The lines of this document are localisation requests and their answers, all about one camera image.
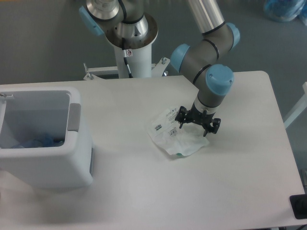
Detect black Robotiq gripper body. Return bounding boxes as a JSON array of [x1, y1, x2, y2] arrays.
[[187, 108, 214, 126]]

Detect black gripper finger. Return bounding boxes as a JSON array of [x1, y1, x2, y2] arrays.
[[201, 118, 221, 137], [175, 106, 191, 129]]

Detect white plastic medical packaging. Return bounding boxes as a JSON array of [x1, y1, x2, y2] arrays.
[[146, 105, 209, 157]]

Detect clear crushed plastic bottle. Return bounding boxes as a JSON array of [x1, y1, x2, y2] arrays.
[[11, 134, 65, 149]]

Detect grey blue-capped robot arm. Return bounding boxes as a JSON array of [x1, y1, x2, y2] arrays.
[[79, 0, 240, 134]]

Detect white trash can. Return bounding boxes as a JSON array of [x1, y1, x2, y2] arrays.
[[0, 86, 93, 188]]

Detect black device at table edge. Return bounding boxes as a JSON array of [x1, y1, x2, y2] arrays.
[[289, 194, 307, 219]]

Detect blue plastic bag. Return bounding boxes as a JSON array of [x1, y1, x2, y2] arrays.
[[263, 0, 307, 23]]

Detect white metal base frame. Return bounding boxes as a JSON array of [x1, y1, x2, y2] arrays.
[[83, 57, 170, 81]]

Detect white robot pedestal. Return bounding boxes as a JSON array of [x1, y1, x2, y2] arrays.
[[106, 13, 158, 79]]

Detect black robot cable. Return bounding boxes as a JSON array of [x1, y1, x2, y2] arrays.
[[121, 37, 134, 79]]

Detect white frame leg right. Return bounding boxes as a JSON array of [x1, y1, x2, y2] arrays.
[[283, 82, 307, 129]]

